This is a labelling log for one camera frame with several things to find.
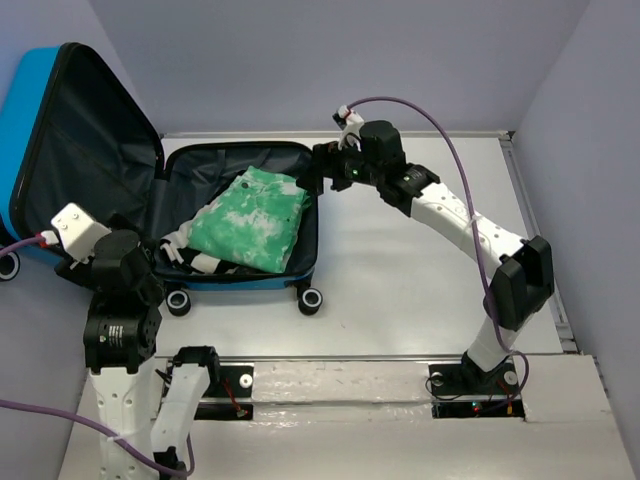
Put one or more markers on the green tie-dye shorts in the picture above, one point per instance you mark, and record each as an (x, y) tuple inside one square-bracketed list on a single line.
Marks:
[(254, 222)]

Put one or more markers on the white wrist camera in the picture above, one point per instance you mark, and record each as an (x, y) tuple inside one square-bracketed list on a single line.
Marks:
[(78, 231), (350, 123)]

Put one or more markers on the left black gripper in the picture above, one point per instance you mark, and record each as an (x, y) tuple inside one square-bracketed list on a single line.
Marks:
[(89, 271)]

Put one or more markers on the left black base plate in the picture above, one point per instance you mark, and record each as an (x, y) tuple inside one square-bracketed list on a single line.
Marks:
[(225, 395)]

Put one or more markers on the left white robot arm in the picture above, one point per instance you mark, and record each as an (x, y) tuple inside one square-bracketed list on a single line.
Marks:
[(141, 438)]

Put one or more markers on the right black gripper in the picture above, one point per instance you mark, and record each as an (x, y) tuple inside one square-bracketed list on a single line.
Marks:
[(326, 161)]

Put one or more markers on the black white striped shirt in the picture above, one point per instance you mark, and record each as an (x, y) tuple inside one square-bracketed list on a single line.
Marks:
[(174, 248)]

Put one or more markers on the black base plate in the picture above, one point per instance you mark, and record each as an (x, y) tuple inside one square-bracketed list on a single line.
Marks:
[(225, 395), (458, 396)]

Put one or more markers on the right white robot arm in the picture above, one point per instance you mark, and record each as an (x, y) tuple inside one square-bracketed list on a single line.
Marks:
[(516, 273)]

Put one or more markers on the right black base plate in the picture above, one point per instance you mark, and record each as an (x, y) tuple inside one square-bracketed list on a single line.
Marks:
[(458, 396)]

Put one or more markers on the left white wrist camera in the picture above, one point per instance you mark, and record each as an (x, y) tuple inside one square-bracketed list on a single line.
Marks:
[(78, 231)]

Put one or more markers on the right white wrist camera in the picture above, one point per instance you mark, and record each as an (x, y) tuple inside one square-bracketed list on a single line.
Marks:
[(350, 123)]

